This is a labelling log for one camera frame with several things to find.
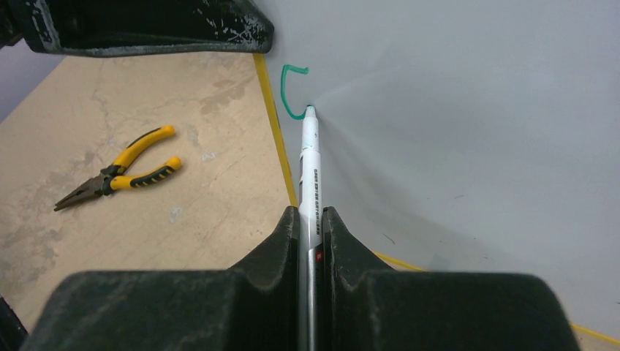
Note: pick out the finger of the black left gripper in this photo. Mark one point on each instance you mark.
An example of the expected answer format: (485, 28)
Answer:
(108, 28)

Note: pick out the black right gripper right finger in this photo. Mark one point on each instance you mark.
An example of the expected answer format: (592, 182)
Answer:
(375, 307)

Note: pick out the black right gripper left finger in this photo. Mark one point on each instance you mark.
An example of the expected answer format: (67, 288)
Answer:
(248, 306)

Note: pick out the yellow black pliers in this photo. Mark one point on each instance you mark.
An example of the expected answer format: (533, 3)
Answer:
(113, 177)

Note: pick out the white green marker pen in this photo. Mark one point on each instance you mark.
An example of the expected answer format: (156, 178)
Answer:
(310, 249)

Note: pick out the yellow framed whiteboard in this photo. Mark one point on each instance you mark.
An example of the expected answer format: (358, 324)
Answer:
(465, 135)

